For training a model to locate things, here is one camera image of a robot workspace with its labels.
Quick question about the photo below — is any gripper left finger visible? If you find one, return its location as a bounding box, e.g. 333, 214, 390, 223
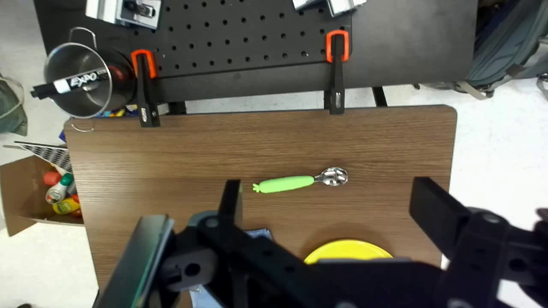
161, 180, 318, 308

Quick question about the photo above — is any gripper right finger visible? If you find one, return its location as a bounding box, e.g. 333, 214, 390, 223
409, 176, 548, 308

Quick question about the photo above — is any yellow plate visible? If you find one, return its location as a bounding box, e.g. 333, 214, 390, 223
303, 240, 394, 264

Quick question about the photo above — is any yellow bottle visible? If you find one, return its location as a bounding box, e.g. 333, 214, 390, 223
52, 198, 81, 215

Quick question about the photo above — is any orange and black clamp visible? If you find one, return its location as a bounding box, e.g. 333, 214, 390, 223
324, 30, 351, 115
131, 49, 161, 127

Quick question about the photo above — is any white bottle with green cap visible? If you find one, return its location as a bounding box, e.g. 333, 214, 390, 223
46, 173, 74, 204

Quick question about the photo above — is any grey backpack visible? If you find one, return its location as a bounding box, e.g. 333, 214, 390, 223
413, 0, 548, 101

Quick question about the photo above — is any checkered board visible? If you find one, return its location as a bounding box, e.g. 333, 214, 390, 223
4, 142, 72, 172

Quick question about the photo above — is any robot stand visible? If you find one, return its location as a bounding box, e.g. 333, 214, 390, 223
33, 0, 478, 116

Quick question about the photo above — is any cardboard box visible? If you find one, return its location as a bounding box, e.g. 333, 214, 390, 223
0, 155, 84, 237

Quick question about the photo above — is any black marker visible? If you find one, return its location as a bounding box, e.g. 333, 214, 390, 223
31, 68, 110, 100

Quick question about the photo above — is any small metal pot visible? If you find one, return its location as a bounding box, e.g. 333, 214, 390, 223
44, 27, 137, 132

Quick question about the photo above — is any green bag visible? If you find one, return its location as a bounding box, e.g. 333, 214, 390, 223
0, 75, 28, 136

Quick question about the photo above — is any green handled metal spoon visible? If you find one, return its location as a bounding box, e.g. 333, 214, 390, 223
253, 167, 348, 194

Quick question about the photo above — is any aluminium frame piece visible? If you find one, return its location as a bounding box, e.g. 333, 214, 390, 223
292, 0, 367, 18
86, 0, 162, 30

